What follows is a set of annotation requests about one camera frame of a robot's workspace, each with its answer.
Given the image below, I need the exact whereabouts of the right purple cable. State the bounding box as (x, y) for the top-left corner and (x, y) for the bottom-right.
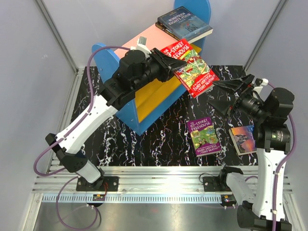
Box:
(245, 81), (297, 231)

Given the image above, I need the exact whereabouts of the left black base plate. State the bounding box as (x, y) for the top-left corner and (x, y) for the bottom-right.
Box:
(76, 176), (119, 192)

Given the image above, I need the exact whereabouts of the Nineteen Eighty-Four book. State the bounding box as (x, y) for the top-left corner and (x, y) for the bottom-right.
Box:
(157, 6), (213, 43)

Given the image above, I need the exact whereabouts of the blue Jane Eyre book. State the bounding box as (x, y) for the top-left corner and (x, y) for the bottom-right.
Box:
(229, 125), (257, 155)

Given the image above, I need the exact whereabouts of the white slotted cable duct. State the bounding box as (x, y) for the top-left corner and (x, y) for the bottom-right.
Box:
(42, 193), (235, 204)

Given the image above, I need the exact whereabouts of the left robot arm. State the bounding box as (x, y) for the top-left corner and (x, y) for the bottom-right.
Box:
(45, 48), (187, 191)

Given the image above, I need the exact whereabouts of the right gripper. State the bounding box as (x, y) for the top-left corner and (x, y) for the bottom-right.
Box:
(207, 74), (269, 121)

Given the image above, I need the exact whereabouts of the black marble pattern mat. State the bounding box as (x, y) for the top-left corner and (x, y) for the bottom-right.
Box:
(59, 64), (264, 167)

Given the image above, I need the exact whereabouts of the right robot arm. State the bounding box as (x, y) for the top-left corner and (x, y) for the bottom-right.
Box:
(209, 75), (296, 231)

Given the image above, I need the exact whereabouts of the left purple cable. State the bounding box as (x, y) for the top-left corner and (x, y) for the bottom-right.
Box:
(33, 45), (132, 228)

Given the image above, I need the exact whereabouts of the purple cable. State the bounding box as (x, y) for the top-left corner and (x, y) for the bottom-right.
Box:
(245, 81), (297, 231)
(33, 45), (132, 228)

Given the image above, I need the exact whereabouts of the red 13-Storey Treehouse book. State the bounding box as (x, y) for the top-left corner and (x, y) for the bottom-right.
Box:
(161, 39), (219, 98)

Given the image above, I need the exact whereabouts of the black blue Treehouse book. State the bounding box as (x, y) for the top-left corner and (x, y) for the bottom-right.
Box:
(155, 20), (184, 40)

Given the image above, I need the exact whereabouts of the aluminium mounting rail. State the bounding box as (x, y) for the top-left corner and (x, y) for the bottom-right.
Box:
(32, 165), (293, 195)

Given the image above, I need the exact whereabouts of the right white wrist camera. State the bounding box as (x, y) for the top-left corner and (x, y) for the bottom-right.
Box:
(254, 78), (269, 94)

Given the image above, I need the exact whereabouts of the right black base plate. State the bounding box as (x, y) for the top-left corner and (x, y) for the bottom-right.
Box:
(202, 176), (231, 192)

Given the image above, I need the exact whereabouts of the purple 117-Storey Treehouse book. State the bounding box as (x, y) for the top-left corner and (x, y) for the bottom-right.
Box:
(187, 117), (221, 157)

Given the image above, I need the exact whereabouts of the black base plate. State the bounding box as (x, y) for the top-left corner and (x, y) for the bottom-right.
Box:
(76, 176), (119, 192)
(202, 176), (231, 192)

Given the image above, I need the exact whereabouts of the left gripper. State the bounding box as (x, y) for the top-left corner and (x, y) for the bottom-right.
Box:
(132, 48), (187, 91)

